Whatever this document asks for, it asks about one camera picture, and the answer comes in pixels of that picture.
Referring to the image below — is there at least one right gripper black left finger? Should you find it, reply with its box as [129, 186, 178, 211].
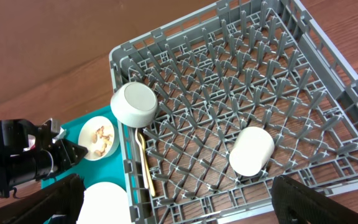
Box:
[0, 174, 86, 223]

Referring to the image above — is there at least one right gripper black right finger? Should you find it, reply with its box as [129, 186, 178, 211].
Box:
[271, 175, 358, 224]

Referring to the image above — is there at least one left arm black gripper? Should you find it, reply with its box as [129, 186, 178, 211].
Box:
[35, 124, 88, 179]

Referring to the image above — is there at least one white paper cup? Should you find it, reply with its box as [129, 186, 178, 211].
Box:
[229, 126, 275, 177]

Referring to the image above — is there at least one yellow plastic fork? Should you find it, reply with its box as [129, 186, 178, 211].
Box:
[138, 133, 155, 197]

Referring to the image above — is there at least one grey bowl with rice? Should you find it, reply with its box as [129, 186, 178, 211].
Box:
[110, 82, 158, 128]

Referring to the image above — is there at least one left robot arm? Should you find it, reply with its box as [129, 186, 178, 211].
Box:
[0, 119, 88, 198]

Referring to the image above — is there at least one grey plastic dishwasher rack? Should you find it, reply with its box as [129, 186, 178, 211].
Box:
[109, 1, 358, 223]

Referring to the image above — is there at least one white bowl with peanuts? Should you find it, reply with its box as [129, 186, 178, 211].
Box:
[78, 116, 119, 161]

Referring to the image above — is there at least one white round plate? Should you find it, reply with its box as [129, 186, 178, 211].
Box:
[76, 182, 132, 224]

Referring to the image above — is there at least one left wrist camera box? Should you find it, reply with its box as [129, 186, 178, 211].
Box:
[43, 118, 67, 140]

